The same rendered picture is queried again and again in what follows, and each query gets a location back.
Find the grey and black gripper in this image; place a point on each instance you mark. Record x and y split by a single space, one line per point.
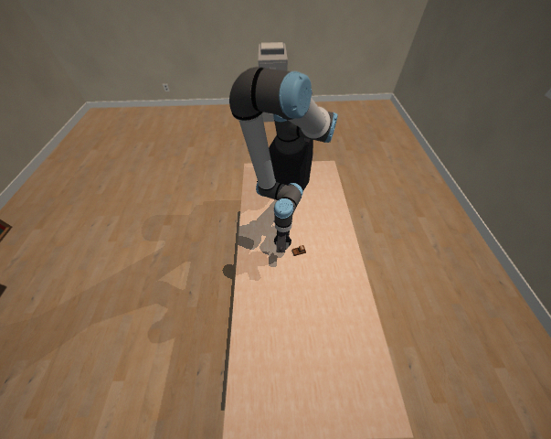
288 240

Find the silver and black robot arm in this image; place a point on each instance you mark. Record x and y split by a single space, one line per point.
282 93

